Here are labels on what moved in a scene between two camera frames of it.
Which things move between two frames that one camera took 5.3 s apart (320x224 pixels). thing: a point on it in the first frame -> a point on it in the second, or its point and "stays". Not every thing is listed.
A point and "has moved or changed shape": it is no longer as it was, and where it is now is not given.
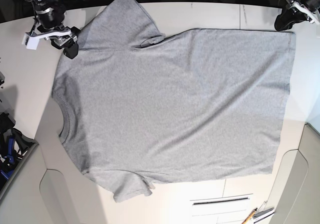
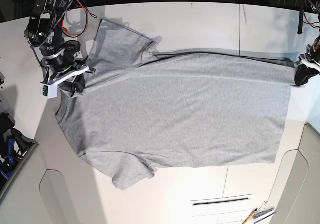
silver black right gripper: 52,27 -> 58,64
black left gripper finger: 284,21 -> 302,74
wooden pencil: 249,217 stays
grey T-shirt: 140,108 has moved or changed shape
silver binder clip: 262,212 stays
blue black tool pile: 14,145 stays
